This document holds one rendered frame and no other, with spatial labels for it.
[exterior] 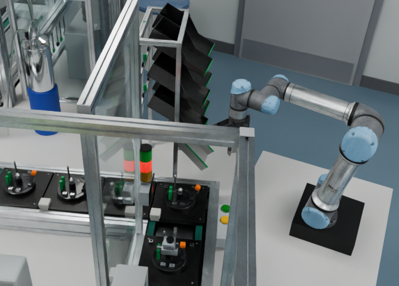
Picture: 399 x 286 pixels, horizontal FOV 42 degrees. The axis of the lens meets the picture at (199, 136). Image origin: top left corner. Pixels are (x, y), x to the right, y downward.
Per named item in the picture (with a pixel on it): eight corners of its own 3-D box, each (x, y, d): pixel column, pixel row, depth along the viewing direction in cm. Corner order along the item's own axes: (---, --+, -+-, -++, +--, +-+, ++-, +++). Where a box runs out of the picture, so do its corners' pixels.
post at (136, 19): (142, 228, 220) (139, 6, 160) (141, 233, 218) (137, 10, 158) (136, 227, 220) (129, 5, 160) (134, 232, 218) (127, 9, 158)
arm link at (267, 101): (285, 89, 200) (259, 81, 204) (274, 103, 192) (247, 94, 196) (282, 106, 205) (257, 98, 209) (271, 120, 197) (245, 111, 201)
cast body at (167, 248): (178, 247, 205) (179, 235, 200) (177, 256, 201) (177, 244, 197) (157, 245, 205) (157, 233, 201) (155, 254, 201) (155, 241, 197)
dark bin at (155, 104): (206, 121, 246) (213, 111, 242) (199, 137, 236) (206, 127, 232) (155, 91, 243) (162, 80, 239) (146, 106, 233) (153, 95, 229)
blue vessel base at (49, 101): (66, 121, 296) (60, 80, 280) (57, 137, 284) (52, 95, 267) (39, 118, 297) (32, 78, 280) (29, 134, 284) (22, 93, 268)
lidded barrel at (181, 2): (194, 55, 548) (197, -6, 507) (176, 80, 506) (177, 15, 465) (146, 45, 560) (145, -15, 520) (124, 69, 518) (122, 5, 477)
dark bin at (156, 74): (208, 94, 237) (216, 82, 232) (201, 108, 227) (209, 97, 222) (155, 62, 234) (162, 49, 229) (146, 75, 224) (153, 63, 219)
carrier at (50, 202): (105, 179, 245) (103, 159, 238) (92, 215, 226) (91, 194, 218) (54, 174, 246) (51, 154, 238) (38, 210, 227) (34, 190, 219)
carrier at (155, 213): (207, 188, 244) (209, 168, 236) (203, 226, 225) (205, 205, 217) (157, 184, 244) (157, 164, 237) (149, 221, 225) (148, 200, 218)
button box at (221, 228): (232, 213, 238) (233, 204, 235) (231, 248, 222) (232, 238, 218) (217, 212, 239) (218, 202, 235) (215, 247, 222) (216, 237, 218)
